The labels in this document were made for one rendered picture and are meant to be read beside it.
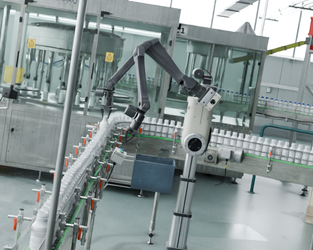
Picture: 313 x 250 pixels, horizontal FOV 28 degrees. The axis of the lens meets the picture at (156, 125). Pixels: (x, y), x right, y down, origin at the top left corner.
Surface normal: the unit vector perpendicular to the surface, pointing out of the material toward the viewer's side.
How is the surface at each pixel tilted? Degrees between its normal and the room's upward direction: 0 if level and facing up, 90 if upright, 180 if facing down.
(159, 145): 90
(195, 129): 101
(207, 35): 90
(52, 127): 90
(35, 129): 90
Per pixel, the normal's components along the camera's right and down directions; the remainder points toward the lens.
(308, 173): -0.30, 0.05
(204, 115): 0.00, 0.11
